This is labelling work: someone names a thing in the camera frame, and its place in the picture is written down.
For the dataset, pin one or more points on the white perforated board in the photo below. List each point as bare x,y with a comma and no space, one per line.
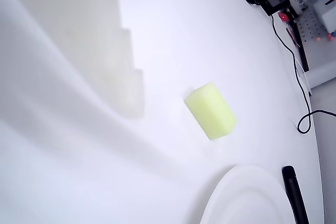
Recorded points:
312,27

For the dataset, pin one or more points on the white round dish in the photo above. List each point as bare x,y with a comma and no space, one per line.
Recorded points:
244,197

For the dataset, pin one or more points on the small red object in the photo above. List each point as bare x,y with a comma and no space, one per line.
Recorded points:
283,17

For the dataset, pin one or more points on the white tube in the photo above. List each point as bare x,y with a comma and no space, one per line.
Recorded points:
323,75

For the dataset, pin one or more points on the pale yellow sponge block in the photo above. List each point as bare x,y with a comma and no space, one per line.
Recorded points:
210,111

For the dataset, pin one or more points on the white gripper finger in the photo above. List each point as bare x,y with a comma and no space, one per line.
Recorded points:
65,85
92,24

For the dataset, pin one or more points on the white plastic box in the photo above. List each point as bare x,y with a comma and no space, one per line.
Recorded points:
328,16

